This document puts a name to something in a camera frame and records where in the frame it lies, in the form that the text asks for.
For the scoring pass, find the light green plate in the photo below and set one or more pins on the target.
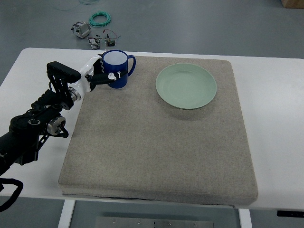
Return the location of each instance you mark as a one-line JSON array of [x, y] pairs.
[[186, 86]]

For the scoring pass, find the grey metal base plate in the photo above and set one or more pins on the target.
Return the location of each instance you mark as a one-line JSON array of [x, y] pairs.
[[117, 222]]

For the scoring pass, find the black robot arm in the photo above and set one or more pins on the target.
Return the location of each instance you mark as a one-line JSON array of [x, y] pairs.
[[28, 132]]

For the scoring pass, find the cardboard box corner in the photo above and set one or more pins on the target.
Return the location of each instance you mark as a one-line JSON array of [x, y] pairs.
[[293, 4]]

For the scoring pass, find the beige felt mat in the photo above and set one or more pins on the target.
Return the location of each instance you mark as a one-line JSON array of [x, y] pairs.
[[129, 143]]

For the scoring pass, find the white table leg frame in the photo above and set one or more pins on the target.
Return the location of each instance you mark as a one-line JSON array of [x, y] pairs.
[[68, 208]]

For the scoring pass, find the blue enamel mug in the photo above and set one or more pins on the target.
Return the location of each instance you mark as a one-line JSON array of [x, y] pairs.
[[118, 66]]

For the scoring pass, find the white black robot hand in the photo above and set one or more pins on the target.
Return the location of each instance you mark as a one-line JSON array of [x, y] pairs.
[[92, 74]]

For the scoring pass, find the black table control panel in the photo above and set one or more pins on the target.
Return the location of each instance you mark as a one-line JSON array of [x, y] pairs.
[[290, 214]]

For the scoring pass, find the small grey metal box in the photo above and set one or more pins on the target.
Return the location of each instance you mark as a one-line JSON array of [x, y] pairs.
[[81, 29]]

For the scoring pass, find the small circuit board with wires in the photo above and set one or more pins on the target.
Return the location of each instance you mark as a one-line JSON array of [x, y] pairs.
[[109, 37]]

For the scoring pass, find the dark foil packet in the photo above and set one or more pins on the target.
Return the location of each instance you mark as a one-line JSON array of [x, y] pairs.
[[94, 43]]

